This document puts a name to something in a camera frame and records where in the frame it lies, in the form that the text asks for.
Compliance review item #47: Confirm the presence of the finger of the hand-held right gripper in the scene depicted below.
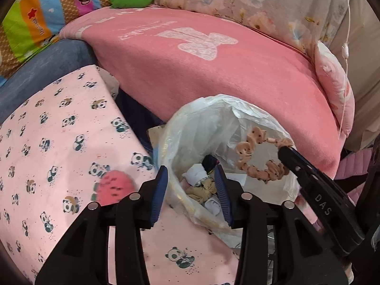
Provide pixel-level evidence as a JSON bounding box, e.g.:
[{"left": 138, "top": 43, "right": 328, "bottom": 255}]
[{"left": 277, "top": 146, "right": 366, "bottom": 257}]

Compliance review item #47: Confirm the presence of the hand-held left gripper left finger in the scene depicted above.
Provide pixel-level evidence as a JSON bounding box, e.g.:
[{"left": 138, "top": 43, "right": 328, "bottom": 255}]
[{"left": 35, "top": 165, "right": 169, "bottom": 285}]

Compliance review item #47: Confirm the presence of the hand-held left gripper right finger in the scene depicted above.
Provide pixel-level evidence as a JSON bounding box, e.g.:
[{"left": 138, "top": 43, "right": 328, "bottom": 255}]
[{"left": 214, "top": 165, "right": 348, "bottom": 285}]

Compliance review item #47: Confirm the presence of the white sock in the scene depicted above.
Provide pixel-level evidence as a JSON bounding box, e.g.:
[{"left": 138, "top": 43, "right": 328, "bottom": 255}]
[
  {"left": 182, "top": 165, "right": 208, "bottom": 187},
  {"left": 203, "top": 197, "right": 223, "bottom": 216}
]

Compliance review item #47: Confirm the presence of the pink green round puff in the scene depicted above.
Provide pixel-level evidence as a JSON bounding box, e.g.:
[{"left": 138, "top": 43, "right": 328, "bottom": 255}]
[{"left": 95, "top": 170, "right": 138, "bottom": 207}]

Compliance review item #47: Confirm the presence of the beige bear hair tie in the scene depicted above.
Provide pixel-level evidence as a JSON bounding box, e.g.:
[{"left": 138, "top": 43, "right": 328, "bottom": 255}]
[{"left": 236, "top": 127, "right": 294, "bottom": 182}]

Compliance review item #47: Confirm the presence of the white plastic bag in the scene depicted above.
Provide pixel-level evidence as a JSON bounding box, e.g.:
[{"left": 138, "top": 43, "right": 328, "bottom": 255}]
[{"left": 157, "top": 94, "right": 299, "bottom": 244}]

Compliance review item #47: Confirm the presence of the beige cloth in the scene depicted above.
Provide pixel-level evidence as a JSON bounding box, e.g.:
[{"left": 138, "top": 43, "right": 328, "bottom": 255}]
[{"left": 185, "top": 178, "right": 220, "bottom": 204}]

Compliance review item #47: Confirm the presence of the dark cloth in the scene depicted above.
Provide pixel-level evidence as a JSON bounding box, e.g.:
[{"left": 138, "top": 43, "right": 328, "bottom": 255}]
[{"left": 202, "top": 154, "right": 220, "bottom": 173}]

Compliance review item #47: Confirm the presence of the pink quilted cushion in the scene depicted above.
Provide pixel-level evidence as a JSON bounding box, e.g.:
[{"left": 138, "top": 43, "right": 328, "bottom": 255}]
[{"left": 335, "top": 148, "right": 375, "bottom": 205}]

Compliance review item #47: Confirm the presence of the pink panda printed sheet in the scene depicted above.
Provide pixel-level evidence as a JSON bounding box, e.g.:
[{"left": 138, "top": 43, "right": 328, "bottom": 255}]
[{"left": 0, "top": 65, "right": 241, "bottom": 285}]

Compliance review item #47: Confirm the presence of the pink floral pillow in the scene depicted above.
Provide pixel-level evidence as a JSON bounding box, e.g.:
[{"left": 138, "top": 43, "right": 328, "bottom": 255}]
[{"left": 315, "top": 40, "right": 355, "bottom": 138}]

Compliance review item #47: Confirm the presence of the pink blanket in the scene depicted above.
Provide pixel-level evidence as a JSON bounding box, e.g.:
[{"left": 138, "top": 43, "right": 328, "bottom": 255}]
[{"left": 59, "top": 6, "right": 342, "bottom": 181}]

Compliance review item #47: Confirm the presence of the blue sofa cushion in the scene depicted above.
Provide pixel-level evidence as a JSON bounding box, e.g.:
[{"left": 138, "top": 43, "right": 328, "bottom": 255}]
[{"left": 0, "top": 38, "right": 97, "bottom": 125}]

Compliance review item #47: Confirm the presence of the grey floral quilt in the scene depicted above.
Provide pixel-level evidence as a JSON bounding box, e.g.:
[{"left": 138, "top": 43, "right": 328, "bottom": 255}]
[{"left": 151, "top": 0, "right": 348, "bottom": 63}]

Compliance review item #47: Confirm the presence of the striped cartoon pillow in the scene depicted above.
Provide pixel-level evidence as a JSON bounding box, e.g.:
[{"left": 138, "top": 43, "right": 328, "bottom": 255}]
[{"left": 0, "top": 0, "right": 119, "bottom": 78}]

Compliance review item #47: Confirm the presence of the white cable with switch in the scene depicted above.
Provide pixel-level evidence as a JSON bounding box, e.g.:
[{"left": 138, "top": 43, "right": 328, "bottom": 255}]
[{"left": 340, "top": 0, "right": 353, "bottom": 138}]

